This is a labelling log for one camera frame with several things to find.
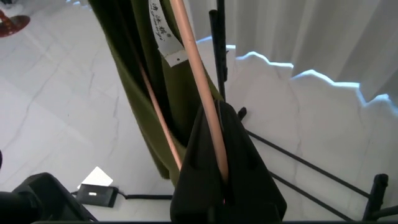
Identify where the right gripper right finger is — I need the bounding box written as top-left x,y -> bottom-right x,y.
219,100 -> 287,222

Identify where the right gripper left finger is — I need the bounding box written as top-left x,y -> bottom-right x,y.
170,104 -> 226,222

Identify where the green t-shirt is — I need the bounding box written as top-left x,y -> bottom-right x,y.
88,0 -> 223,187

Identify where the pink clothes hanger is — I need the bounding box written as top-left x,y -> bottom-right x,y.
136,0 -> 230,184

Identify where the black clothes rack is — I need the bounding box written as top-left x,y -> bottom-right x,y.
208,0 -> 398,222

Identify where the white curtain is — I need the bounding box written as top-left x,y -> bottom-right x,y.
186,0 -> 398,108

